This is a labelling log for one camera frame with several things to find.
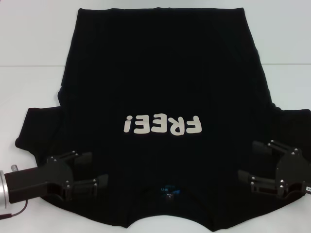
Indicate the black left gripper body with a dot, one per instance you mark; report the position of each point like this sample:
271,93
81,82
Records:
36,179

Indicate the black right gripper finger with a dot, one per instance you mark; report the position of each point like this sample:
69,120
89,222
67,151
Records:
261,146
262,185

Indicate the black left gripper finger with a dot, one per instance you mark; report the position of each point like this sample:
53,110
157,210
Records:
82,159
85,187

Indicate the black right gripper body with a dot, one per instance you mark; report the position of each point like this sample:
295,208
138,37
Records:
296,167

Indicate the black FREE print t-shirt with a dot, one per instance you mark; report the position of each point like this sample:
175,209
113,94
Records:
155,72

